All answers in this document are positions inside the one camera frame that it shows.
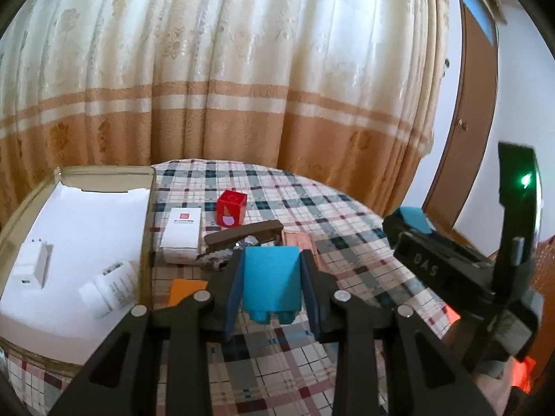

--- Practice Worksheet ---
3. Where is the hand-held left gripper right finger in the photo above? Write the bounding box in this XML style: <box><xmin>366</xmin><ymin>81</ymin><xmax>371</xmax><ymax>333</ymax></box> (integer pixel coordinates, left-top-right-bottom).
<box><xmin>299</xmin><ymin>249</ymin><xmax>493</xmax><ymax>416</ymax></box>

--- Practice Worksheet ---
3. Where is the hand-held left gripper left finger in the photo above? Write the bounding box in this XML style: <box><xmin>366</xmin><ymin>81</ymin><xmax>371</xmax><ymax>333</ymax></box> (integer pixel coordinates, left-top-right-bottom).
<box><xmin>50</xmin><ymin>249</ymin><xmax>246</xmax><ymax>416</ymax></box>

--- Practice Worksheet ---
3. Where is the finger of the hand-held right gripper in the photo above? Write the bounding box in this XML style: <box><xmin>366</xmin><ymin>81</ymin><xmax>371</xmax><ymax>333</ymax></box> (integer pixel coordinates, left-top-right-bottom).
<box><xmin>392</xmin><ymin>232</ymin><xmax>497</xmax><ymax>308</ymax></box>
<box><xmin>382</xmin><ymin>206</ymin><xmax>480</xmax><ymax>265</ymax></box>

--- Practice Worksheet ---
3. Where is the blue toy block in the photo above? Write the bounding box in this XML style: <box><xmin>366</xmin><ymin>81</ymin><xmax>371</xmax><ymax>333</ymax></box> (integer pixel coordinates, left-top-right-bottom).
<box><xmin>240</xmin><ymin>246</ymin><xmax>302</xmax><ymax>325</ymax></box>

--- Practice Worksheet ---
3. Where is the dark sequined hair bow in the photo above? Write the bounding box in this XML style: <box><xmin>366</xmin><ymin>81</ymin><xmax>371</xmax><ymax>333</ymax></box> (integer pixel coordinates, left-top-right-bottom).
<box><xmin>197</xmin><ymin>236</ymin><xmax>262</xmax><ymax>270</ymax></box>

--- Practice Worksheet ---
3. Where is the orange cube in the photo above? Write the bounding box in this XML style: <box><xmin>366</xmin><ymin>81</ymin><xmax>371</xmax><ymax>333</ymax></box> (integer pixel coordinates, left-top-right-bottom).
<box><xmin>168</xmin><ymin>279</ymin><xmax>210</xmax><ymax>309</ymax></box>

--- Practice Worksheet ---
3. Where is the pink card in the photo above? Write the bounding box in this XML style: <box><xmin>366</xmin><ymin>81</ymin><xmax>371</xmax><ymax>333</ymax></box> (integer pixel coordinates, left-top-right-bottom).
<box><xmin>281</xmin><ymin>231</ymin><xmax>322</xmax><ymax>271</ymax></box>

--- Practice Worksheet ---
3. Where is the red toy block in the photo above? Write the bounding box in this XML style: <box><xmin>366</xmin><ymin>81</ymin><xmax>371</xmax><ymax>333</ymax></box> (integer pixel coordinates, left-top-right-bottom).
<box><xmin>216</xmin><ymin>190</ymin><xmax>249</xmax><ymax>228</ymax></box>

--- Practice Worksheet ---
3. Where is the person's right forearm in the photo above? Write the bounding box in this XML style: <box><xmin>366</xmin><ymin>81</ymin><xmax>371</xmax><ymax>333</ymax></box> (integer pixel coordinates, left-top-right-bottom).
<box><xmin>472</xmin><ymin>373</ymin><xmax>519</xmax><ymax>416</ymax></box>

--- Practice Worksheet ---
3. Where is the plaid tablecloth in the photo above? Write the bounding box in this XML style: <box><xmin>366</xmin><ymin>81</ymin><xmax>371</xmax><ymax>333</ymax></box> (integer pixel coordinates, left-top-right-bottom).
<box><xmin>0</xmin><ymin>159</ymin><xmax>480</xmax><ymax>416</ymax></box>

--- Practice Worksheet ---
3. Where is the small white cardboard box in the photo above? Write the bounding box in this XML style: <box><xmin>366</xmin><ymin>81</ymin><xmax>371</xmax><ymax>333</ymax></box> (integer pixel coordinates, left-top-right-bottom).
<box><xmin>160</xmin><ymin>207</ymin><xmax>204</xmax><ymax>265</ymax></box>

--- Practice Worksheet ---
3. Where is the white pill bottle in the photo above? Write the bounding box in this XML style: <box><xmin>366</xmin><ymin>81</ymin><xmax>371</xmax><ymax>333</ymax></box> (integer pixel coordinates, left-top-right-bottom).
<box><xmin>79</xmin><ymin>261</ymin><xmax>142</xmax><ymax>320</ymax></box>

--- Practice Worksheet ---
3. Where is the wooden door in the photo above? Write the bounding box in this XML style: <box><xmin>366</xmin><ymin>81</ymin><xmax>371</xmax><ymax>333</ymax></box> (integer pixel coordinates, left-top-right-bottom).
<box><xmin>422</xmin><ymin>0</ymin><xmax>500</xmax><ymax>231</ymax></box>

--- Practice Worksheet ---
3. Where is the red plastic object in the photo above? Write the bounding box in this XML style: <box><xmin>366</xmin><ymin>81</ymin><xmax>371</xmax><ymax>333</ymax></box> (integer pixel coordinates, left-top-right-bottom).
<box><xmin>446</xmin><ymin>305</ymin><xmax>540</xmax><ymax>396</ymax></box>

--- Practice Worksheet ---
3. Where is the white paper liner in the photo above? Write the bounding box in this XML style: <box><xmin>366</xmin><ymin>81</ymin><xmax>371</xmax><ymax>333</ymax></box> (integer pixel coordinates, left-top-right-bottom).
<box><xmin>0</xmin><ymin>184</ymin><xmax>151</xmax><ymax>362</ymax></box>

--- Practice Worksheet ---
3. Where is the white charger plug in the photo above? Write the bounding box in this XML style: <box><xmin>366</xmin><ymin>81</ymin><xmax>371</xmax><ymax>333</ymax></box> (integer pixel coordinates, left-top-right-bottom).
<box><xmin>10</xmin><ymin>240</ymin><xmax>55</xmax><ymax>289</ymax></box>

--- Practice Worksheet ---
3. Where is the cream and orange curtain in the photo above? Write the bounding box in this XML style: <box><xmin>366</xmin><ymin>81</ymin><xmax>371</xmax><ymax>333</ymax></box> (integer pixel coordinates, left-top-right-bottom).
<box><xmin>0</xmin><ymin>0</ymin><xmax>452</xmax><ymax>228</ymax></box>

